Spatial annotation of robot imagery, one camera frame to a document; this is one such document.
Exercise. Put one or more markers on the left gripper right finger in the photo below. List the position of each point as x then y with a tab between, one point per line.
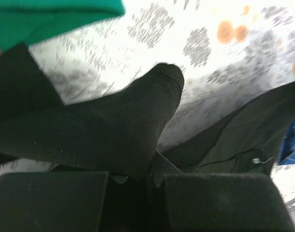
180	202

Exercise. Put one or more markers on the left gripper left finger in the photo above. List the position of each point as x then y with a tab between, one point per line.
52	201

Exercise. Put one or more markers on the black long sleeve shirt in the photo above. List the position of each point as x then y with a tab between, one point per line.
119	133

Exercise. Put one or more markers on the blue plaid folded shirt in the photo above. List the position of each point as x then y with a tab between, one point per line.
287	151

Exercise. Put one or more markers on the green t-shirt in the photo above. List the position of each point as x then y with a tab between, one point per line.
33	21

